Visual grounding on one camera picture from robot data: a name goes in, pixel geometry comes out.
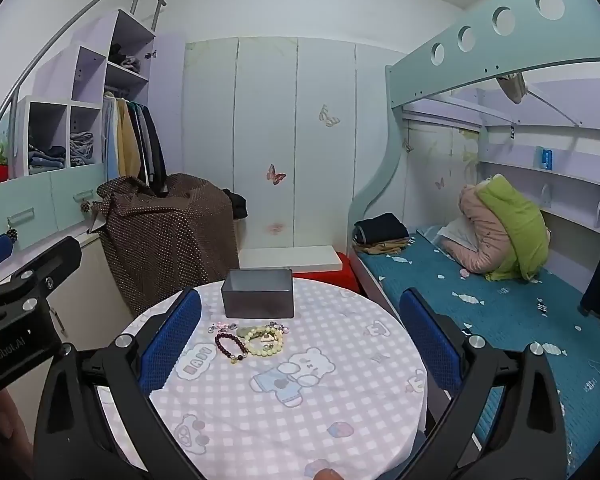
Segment yellow-green bead bracelet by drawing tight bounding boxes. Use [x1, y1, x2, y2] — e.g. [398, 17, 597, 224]
[244, 326, 285, 359]

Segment green padded jacket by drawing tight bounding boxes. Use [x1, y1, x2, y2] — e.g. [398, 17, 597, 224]
[477, 176, 551, 283]

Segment grey hanging pouch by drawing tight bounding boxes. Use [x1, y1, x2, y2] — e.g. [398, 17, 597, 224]
[497, 72, 529, 106]

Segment white flat board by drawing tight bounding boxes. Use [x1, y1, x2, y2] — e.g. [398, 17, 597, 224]
[238, 245, 344, 273]

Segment folded blue jeans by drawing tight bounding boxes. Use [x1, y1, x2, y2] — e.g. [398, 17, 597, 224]
[28, 145, 67, 170]

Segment white pillow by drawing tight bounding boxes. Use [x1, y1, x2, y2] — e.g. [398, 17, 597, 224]
[437, 217, 481, 253]

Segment folded tan clothes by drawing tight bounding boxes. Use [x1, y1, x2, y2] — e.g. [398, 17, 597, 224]
[356, 237, 411, 257]

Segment dark clothes pile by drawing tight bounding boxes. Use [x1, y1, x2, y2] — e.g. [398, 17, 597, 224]
[109, 42, 141, 73]

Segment grey yellow butterfly sticker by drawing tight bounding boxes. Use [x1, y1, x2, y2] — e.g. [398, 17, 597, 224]
[317, 104, 341, 128]

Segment person's left hand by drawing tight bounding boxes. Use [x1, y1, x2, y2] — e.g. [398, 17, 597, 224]
[0, 390, 33, 480]

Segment folded grey clothes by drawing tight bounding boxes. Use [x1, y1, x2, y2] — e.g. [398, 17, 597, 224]
[70, 131, 96, 166]

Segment light green bunk bed frame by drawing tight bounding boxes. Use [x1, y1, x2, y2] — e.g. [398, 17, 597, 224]
[347, 0, 600, 301]

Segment light blue hanging shirt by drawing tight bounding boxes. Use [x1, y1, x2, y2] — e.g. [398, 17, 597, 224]
[102, 92, 122, 183]

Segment white wardrobe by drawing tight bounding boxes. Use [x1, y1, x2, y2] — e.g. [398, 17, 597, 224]
[182, 36, 406, 256]

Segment dark red bead bracelet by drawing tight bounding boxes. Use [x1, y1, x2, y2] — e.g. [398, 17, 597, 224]
[214, 331, 247, 364]

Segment cream low cabinet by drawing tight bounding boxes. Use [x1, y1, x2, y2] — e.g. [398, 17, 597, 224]
[45, 232, 133, 341]

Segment red stool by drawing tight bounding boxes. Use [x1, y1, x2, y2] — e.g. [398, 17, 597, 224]
[292, 252, 362, 293]

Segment purple stair shelf unit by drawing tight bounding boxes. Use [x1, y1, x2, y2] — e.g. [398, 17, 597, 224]
[7, 7, 186, 181]

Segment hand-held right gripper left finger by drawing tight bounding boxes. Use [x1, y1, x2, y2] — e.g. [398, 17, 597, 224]
[32, 287, 206, 480]

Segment grey metal handrail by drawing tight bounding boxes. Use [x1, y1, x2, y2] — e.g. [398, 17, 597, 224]
[0, 0, 167, 133]

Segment folded black clothes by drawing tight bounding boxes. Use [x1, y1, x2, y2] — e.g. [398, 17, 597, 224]
[353, 212, 410, 246]

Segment black garment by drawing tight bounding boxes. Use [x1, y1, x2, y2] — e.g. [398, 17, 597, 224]
[222, 187, 249, 221]

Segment purple wall shelf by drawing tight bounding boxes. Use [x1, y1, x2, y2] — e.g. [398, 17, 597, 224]
[477, 85, 600, 233]

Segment grey metal tin box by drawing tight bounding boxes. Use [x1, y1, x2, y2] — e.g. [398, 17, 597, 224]
[221, 269, 295, 320]

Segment light green drawer cabinet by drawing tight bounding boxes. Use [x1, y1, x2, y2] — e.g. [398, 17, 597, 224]
[0, 162, 106, 256]

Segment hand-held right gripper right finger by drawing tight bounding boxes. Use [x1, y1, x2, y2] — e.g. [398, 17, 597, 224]
[399, 287, 571, 480]

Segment black hanging coat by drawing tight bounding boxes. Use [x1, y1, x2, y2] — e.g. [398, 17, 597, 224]
[130, 100, 169, 196]

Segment pink checkered bear tablecloth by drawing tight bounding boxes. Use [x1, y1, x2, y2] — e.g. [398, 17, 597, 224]
[97, 277, 428, 480]

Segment yellow hanging coat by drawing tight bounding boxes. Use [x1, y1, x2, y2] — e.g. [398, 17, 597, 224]
[116, 97, 148, 181]

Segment brown polka dot cloth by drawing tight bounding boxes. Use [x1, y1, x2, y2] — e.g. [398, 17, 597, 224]
[91, 172, 241, 318]

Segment teal printed bed sheet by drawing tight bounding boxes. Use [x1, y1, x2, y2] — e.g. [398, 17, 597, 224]
[355, 227, 600, 480]

